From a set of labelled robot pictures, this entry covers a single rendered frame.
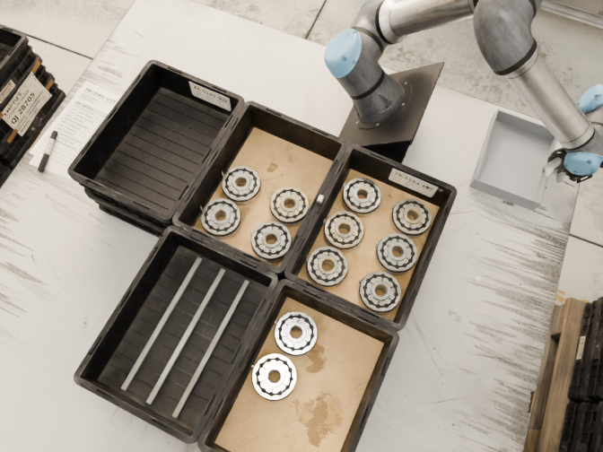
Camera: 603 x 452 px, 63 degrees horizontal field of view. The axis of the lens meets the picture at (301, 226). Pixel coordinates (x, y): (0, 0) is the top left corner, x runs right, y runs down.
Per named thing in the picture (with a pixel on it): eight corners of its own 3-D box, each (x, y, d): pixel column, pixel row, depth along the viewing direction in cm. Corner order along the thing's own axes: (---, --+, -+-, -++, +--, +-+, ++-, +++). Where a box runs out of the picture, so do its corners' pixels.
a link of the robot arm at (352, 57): (338, 98, 140) (310, 63, 132) (361, 62, 143) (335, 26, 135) (370, 95, 131) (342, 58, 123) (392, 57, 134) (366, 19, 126)
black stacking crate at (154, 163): (161, 85, 145) (151, 59, 135) (249, 123, 141) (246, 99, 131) (83, 193, 132) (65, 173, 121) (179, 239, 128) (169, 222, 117)
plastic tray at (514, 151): (491, 117, 158) (497, 108, 153) (552, 139, 155) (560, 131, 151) (468, 186, 148) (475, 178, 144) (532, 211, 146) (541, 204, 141)
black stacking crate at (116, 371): (179, 240, 128) (170, 224, 117) (280, 289, 124) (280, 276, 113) (91, 384, 114) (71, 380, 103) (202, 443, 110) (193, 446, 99)
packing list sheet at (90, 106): (81, 79, 158) (81, 78, 158) (144, 102, 156) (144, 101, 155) (22, 160, 147) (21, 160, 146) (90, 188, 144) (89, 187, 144)
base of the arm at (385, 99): (368, 91, 151) (350, 67, 145) (410, 79, 140) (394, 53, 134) (353, 128, 145) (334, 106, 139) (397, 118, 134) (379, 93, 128)
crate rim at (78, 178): (152, 63, 136) (150, 56, 134) (248, 103, 132) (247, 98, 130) (67, 177, 123) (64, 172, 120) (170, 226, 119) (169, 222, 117)
